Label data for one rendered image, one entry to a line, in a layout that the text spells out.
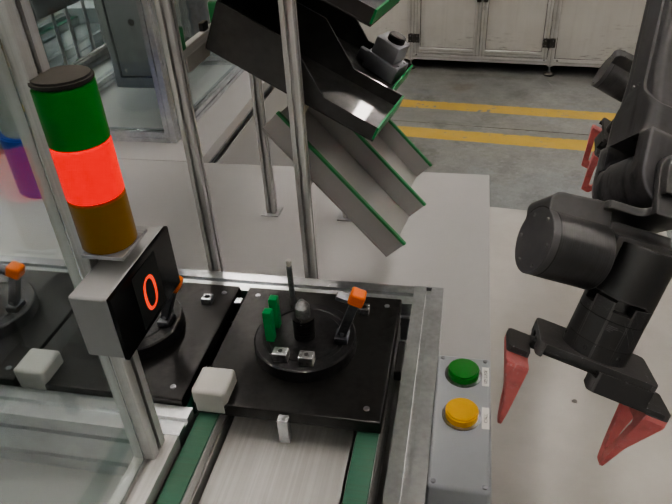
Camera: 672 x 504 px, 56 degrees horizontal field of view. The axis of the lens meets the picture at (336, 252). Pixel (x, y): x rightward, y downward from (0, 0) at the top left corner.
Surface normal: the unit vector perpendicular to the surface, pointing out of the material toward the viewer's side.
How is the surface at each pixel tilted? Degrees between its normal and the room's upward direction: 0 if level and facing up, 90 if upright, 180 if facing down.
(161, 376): 0
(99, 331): 90
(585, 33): 90
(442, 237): 0
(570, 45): 90
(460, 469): 0
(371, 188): 45
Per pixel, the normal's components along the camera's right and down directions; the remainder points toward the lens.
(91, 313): -0.19, 0.56
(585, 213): 0.25, -0.14
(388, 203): 0.62, -0.47
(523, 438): -0.05, -0.83
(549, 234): -0.95, -0.25
